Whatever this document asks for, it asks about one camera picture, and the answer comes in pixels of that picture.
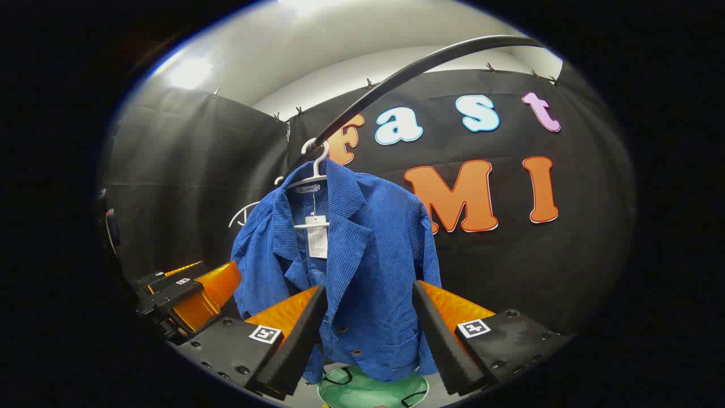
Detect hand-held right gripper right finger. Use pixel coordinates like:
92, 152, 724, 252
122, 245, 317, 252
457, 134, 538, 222
412, 279, 574, 397

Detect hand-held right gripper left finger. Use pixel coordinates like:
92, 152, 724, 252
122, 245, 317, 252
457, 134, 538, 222
169, 284, 329, 397

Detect green laundry hamper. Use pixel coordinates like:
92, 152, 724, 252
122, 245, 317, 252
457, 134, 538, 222
316, 364, 430, 408

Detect blue corduroy jacket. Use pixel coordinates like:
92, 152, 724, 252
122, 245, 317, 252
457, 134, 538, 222
231, 158, 442, 385

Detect white clothes hanger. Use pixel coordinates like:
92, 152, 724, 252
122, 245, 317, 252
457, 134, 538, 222
229, 176, 284, 228
285, 138, 332, 230

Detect black clothes rack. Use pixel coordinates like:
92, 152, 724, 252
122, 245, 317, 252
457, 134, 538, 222
310, 34, 547, 149

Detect plain black backdrop cloth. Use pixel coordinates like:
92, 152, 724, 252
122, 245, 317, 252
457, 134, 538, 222
104, 84, 291, 284

